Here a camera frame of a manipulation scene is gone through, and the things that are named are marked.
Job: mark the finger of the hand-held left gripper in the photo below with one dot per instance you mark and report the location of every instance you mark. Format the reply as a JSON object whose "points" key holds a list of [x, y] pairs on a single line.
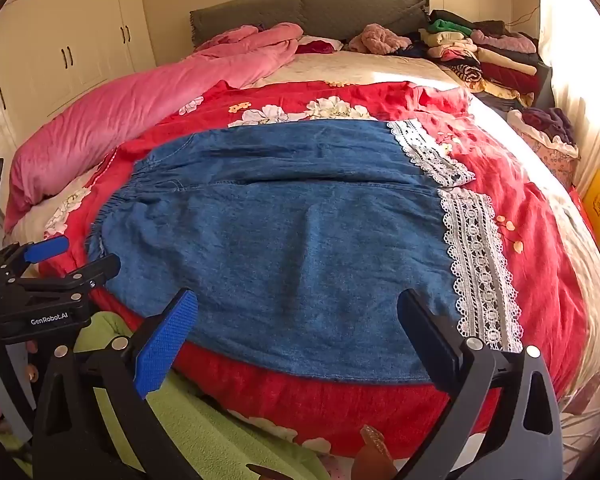
{"points": [[95, 267], [47, 249]]}

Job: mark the green fleece garment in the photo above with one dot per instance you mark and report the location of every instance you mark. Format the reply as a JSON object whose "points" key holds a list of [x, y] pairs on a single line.
{"points": [[205, 430]]}

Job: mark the white wardrobe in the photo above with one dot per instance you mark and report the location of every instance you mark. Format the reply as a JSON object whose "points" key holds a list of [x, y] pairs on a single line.
{"points": [[70, 35]]}

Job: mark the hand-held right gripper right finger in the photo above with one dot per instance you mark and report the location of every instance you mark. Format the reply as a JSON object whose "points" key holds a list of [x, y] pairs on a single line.
{"points": [[430, 340]]}

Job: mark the blue denim pants lace trim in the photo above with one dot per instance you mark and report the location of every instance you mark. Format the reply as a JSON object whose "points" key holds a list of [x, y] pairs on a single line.
{"points": [[280, 235]]}

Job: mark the pile of folded clothes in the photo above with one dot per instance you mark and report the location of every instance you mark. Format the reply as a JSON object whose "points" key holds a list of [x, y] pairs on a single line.
{"points": [[505, 67]]}

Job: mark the purple garment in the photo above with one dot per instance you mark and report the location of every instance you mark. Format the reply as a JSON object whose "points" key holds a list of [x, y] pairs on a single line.
{"points": [[550, 122]]}

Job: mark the pink duvet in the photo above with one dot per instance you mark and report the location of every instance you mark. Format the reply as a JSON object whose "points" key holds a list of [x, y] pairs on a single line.
{"points": [[130, 105]]}

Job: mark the cream curtain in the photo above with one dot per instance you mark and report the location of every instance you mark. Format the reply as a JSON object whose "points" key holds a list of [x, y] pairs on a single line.
{"points": [[580, 85]]}

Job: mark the floral ruffled pillow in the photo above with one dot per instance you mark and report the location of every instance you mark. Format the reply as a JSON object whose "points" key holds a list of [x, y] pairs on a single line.
{"points": [[555, 160]]}

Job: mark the pink fluffy garment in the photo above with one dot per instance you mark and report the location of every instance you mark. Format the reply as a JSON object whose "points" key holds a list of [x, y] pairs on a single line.
{"points": [[380, 37]]}

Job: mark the grey padded headboard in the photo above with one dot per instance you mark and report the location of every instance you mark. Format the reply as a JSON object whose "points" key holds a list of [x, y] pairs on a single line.
{"points": [[330, 10]]}

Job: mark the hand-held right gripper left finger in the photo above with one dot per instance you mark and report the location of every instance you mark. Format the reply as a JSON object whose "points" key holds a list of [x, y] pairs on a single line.
{"points": [[165, 345]]}

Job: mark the red floral blanket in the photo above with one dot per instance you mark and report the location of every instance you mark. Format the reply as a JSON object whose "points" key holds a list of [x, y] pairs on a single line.
{"points": [[530, 240]]}

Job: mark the dark red cloth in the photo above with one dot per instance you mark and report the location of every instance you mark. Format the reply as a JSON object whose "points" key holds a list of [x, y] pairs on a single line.
{"points": [[315, 47]]}

